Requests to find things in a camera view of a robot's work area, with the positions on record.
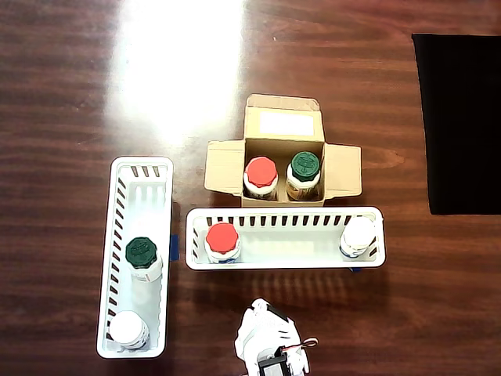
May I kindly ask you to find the red-capped bottle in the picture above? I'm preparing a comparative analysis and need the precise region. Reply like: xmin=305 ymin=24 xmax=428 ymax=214
xmin=204 ymin=222 xmax=242 ymax=264
xmin=242 ymin=156 xmax=280 ymax=201

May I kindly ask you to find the green-capped bottle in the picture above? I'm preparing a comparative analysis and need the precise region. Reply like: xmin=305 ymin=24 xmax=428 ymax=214
xmin=124 ymin=235 xmax=164 ymax=283
xmin=285 ymin=151 xmax=324 ymax=201

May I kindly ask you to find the white plastic basket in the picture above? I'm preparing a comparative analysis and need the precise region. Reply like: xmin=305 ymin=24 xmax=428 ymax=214
xmin=184 ymin=206 xmax=387 ymax=271
xmin=96 ymin=155 xmax=174 ymax=360

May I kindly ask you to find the open cardboard box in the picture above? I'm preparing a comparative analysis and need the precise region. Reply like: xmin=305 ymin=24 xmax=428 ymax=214
xmin=204 ymin=92 xmax=363 ymax=208

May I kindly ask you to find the black cloth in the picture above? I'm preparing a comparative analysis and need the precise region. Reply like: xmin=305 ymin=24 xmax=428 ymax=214
xmin=410 ymin=33 xmax=501 ymax=215

